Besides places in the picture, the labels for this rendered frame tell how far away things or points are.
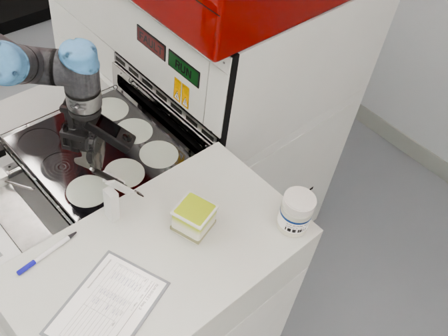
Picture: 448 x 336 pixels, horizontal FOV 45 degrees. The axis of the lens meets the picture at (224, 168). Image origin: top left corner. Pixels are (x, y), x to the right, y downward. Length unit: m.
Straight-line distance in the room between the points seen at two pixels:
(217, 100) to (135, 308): 0.52
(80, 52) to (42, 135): 0.42
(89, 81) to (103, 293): 0.42
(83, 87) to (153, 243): 0.35
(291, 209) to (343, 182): 1.59
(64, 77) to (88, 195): 0.32
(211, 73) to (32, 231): 0.54
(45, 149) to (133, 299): 0.53
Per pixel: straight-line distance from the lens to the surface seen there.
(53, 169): 1.38
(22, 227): 1.30
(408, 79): 2.80
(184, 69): 1.33
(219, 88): 1.25
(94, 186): 1.33
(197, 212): 1.11
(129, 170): 1.36
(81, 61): 1.09
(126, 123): 1.48
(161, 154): 1.40
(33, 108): 1.67
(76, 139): 1.24
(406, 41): 2.74
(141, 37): 1.45
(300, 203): 1.12
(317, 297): 2.27
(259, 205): 1.23
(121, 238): 1.15
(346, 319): 2.26
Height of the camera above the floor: 1.90
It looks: 47 degrees down
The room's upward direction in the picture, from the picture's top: 9 degrees clockwise
